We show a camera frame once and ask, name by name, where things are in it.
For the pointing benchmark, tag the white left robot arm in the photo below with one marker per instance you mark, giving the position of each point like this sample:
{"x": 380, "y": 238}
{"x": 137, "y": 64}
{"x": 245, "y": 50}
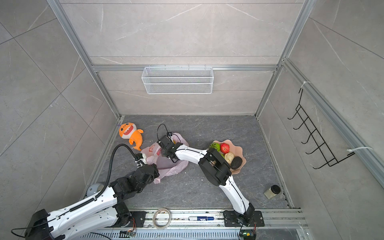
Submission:
{"x": 104, "y": 209}

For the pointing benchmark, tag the pink scalloped plastic bowl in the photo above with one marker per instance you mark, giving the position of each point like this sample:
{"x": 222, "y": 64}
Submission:
{"x": 237, "y": 151}

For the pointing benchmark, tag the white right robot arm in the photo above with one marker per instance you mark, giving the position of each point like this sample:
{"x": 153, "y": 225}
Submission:
{"x": 217, "y": 171}

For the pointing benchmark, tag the black wire hook rack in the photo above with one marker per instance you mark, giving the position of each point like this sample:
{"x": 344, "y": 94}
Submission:
{"x": 315, "y": 136}

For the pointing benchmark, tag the blue marker pen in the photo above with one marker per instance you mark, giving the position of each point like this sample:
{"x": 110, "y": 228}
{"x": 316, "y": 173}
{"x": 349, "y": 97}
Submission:
{"x": 201, "y": 218}

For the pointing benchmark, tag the white wire mesh basket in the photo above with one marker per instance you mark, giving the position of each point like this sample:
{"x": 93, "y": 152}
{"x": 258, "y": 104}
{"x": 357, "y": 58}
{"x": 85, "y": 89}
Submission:
{"x": 178, "y": 80}

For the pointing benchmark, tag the green fake custard apple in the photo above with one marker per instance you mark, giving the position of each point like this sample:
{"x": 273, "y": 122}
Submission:
{"x": 216, "y": 146}

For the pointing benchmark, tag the pink plastic bag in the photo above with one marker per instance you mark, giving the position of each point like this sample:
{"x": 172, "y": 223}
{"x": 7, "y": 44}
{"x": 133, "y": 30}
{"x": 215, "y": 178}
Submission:
{"x": 166, "y": 166}

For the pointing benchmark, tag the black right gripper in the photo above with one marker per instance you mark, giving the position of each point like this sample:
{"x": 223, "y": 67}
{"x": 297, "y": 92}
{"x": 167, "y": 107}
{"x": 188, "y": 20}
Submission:
{"x": 164, "y": 152}

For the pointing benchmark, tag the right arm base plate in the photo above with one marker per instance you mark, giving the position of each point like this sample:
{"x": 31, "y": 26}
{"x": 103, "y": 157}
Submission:
{"x": 233, "y": 219}

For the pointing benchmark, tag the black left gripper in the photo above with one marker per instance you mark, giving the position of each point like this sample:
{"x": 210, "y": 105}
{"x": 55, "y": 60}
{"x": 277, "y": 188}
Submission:
{"x": 156, "y": 172}

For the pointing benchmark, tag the orange shark plush toy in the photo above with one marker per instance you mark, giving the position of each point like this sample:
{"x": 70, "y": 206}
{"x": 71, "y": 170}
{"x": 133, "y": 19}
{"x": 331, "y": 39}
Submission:
{"x": 130, "y": 132}

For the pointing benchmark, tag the small jar with black lid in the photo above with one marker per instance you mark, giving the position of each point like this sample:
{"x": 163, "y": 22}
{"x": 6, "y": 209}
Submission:
{"x": 273, "y": 191}

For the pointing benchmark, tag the red fake fruit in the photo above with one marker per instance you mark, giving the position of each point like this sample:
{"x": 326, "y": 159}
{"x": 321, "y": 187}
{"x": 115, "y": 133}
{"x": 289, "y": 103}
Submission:
{"x": 224, "y": 148}

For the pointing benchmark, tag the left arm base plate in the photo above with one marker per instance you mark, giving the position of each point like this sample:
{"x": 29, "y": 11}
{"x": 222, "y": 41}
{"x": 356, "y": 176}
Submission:
{"x": 133, "y": 219}

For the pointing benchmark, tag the roll of clear tape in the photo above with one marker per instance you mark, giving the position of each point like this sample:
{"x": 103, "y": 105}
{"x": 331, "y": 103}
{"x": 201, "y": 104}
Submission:
{"x": 162, "y": 218}

